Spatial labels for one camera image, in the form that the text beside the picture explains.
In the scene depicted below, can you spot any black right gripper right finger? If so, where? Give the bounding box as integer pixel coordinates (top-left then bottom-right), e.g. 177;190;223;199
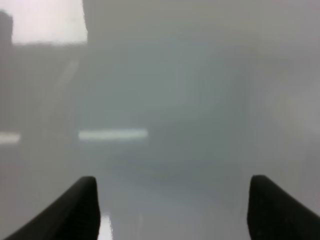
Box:
246;175;320;240

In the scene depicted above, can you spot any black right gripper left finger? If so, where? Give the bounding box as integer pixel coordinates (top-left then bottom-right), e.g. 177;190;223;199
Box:
6;176;101;240

